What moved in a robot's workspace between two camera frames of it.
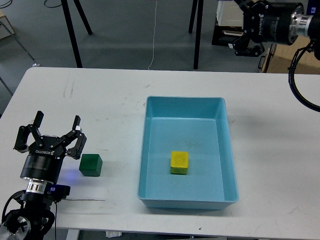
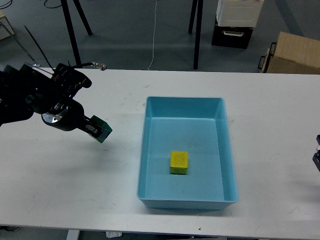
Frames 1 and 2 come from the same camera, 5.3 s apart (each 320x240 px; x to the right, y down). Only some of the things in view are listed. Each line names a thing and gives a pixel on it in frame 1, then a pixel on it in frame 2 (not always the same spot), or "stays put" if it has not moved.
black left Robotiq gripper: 44,163 → 70,116
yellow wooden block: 179,162 stays put
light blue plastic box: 198,125 stays put
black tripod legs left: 65,8 stays put
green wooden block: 90,165 → 106,130
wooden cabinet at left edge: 6,28 stays put
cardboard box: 279,57 stays put
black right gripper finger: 241,47 → 316,157
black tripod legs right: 200,5 stays put
